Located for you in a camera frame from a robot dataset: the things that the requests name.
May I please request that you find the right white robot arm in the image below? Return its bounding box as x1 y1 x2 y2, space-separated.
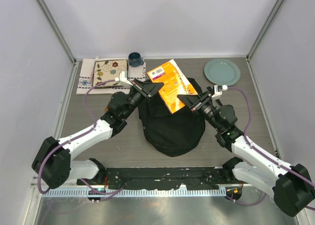
178 92 315 217

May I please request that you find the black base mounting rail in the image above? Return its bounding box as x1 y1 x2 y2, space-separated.
76 167 243 190

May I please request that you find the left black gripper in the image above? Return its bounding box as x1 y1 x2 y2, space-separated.
122 79 162 119

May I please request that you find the white patterned cloth mat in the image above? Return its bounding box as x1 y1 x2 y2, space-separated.
76 58 146 95

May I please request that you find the light teal round plate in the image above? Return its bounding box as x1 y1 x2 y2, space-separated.
204 58 241 86

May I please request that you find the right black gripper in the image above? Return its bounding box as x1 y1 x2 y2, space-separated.
177 91 222 131

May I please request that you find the floral square ceramic plate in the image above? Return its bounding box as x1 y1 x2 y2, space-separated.
93 60 128 87

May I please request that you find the purple cable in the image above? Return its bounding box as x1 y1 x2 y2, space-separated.
36 79 124 202
225 86 315 206

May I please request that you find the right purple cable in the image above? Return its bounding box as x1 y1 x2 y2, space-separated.
225 86 315 206

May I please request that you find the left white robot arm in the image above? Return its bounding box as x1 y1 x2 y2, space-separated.
31 79 163 194

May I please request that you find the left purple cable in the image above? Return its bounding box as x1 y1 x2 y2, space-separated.
36 79 124 202

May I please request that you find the white slotted cable duct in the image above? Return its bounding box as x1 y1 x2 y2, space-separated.
43 187 226 197

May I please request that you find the dark blue ceramic cup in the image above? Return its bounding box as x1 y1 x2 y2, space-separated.
128 52 144 67

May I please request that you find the black student backpack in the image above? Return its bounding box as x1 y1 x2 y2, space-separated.
137 77 223 158

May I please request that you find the orange paperback book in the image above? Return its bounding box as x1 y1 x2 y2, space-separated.
147 59 198 114

